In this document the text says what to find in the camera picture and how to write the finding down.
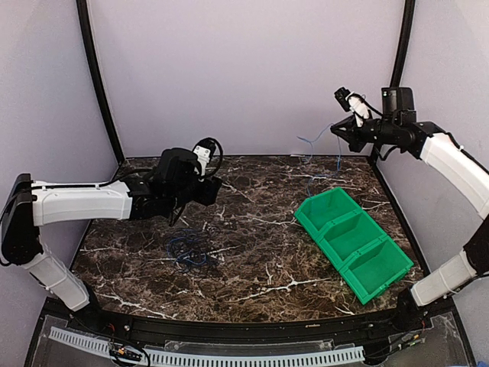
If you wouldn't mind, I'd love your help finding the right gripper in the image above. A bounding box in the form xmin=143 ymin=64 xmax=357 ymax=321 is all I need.
xmin=332 ymin=113 xmax=400 ymax=152

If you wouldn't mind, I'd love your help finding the light blue cable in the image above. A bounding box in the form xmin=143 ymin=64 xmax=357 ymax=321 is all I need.
xmin=296 ymin=122 xmax=343 ymax=200

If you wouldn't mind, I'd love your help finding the dark blue cable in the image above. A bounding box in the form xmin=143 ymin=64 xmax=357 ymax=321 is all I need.
xmin=166 ymin=227 xmax=221 ymax=276

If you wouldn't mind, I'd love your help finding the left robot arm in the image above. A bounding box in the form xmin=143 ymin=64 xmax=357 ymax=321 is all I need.
xmin=1 ymin=138 xmax=223 ymax=333

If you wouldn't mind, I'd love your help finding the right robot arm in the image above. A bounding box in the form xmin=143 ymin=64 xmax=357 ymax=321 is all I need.
xmin=330 ymin=86 xmax=488 ymax=332

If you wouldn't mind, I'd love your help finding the green bin near compartment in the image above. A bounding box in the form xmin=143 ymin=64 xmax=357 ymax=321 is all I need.
xmin=340 ymin=236 xmax=413 ymax=305

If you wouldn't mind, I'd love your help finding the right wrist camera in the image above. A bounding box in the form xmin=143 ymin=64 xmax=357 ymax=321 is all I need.
xmin=334 ymin=87 xmax=372 ymax=128

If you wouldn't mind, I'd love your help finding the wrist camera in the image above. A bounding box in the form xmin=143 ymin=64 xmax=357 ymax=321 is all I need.
xmin=193 ymin=137 xmax=224 ymax=180
xmin=334 ymin=87 xmax=372 ymax=128

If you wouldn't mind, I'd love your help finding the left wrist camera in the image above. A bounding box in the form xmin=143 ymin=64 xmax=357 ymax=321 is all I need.
xmin=193 ymin=137 xmax=224 ymax=180

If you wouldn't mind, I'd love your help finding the black front rail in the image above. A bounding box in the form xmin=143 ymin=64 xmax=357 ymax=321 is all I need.
xmin=70 ymin=308 xmax=432 ymax=345

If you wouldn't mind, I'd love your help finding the white slotted cable duct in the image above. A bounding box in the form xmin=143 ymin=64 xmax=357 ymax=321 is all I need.
xmin=49 ymin=326 xmax=365 ymax=366

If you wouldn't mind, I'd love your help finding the left black frame post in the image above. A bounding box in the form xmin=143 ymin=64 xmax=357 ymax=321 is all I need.
xmin=76 ymin=0 xmax=125 ymax=164

